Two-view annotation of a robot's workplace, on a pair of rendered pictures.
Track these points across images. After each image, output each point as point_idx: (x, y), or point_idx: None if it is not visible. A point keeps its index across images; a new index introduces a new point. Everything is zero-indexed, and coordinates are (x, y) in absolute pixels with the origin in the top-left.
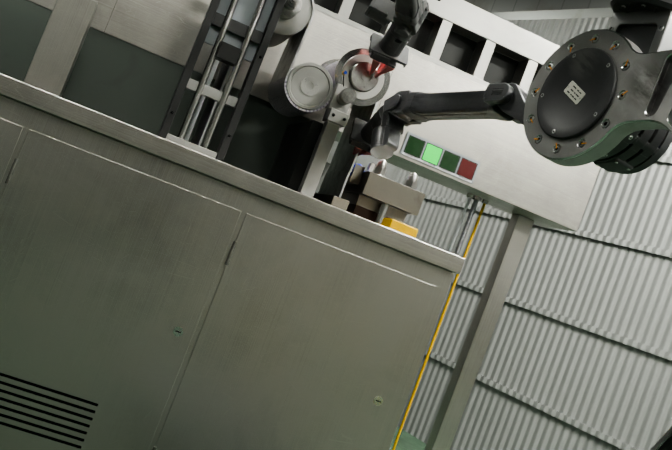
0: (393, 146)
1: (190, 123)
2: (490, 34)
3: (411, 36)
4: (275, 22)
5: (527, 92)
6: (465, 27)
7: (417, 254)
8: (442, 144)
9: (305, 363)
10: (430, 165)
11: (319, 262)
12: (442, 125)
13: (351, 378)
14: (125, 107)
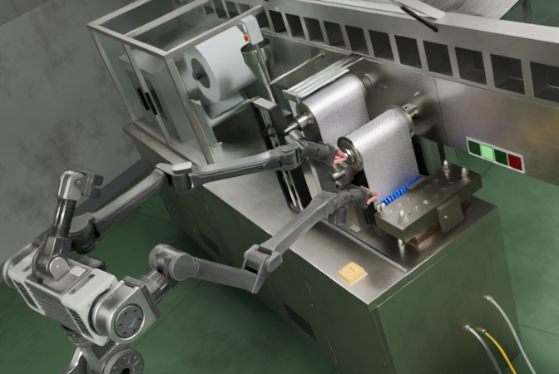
0: (332, 223)
1: None
2: (481, 47)
3: (312, 155)
4: None
5: (254, 258)
6: (462, 47)
7: (348, 296)
8: (492, 143)
9: (351, 333)
10: (490, 160)
11: (328, 287)
12: (484, 129)
13: (368, 347)
14: None
